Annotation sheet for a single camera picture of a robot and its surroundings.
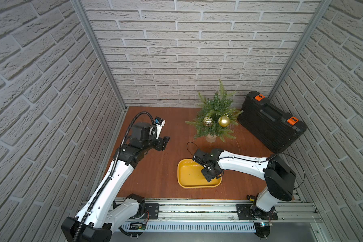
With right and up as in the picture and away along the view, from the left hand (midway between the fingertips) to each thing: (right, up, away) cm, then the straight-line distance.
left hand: (165, 132), depth 74 cm
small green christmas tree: (+27, +14, +2) cm, 31 cm away
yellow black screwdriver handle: (+44, -34, +3) cm, 56 cm away
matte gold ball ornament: (+29, +6, -2) cm, 30 cm away
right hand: (+25, -24, +9) cm, 36 cm away
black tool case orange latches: (+59, +5, +16) cm, 61 cm away
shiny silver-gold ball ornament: (+22, +6, +2) cm, 23 cm away
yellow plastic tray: (+13, -26, +13) cm, 32 cm away
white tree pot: (+27, -6, +24) cm, 37 cm away
